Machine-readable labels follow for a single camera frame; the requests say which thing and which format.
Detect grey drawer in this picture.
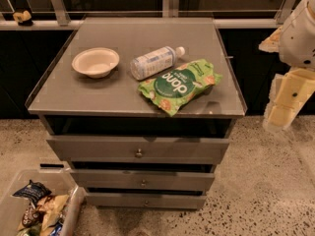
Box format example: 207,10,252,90
47,135,228,164
70,169,215,192
86,193,206,209

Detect clear plastic water bottle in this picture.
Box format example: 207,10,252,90
130,46,185,81

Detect grey middle drawer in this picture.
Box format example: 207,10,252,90
70,169,215,192

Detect grey top drawer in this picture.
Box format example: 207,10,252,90
47,135,228,164

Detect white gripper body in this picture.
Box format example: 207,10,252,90
279,0,315,69

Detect small yellow black object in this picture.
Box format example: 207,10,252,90
13,10,32,26

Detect metal railing frame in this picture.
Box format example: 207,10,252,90
0,0,301,29

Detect grey bottom drawer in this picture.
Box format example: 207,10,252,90
86,193,206,209

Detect brown snack bag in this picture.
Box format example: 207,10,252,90
20,205,41,228

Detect dark blue snack bag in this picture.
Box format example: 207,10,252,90
13,180,51,207

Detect white paper bowl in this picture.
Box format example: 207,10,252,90
72,47,120,79

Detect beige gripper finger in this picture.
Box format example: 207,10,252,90
263,67,315,132
258,27,282,53

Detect grey drawer cabinet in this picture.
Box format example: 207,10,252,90
27,18,246,197

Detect yellow snack bag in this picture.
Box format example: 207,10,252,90
36,195,70,236

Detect clear plastic bin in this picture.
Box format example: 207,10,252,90
0,169,85,236

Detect green snack bag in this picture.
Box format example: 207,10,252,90
138,59,222,116

